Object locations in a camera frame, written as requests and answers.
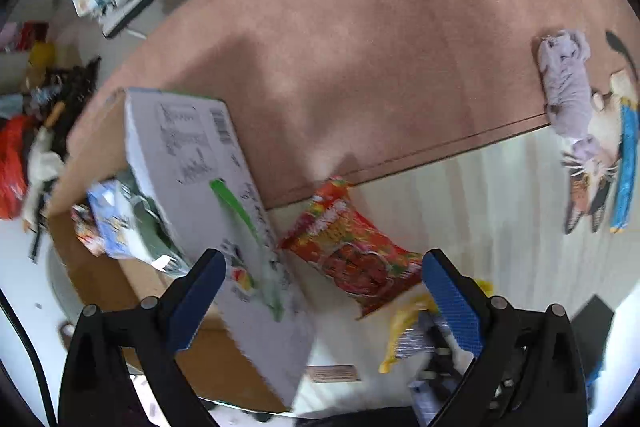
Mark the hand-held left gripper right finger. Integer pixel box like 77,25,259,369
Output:
422,249,589,427

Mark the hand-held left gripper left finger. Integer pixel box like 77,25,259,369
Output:
57,249,228,427

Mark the red snack packet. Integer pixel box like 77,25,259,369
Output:
278,177,425,320

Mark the cardboard box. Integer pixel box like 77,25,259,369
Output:
42,88,319,414

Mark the yellow snack packet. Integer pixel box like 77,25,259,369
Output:
378,278,493,375

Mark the green packet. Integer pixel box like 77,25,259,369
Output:
117,172,193,275

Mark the blue and white packet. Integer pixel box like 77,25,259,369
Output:
86,179,151,260

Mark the small red printed packet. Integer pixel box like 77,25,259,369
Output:
70,205,107,257

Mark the small pink label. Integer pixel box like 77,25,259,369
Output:
306,364,359,383

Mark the cat-shaped plush cushion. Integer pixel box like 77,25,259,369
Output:
560,69,638,235

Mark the white cloth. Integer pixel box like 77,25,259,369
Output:
21,127,66,233

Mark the red plastic bag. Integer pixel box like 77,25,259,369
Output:
0,114,35,221

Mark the pile of dark clutter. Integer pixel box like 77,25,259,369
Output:
22,57,103,158

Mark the grey plush toy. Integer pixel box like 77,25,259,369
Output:
537,30,601,158

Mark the pink blanket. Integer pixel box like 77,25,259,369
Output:
65,0,637,210

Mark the yellow object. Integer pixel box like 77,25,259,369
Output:
27,41,57,70

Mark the black cable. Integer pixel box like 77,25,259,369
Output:
0,289,58,427

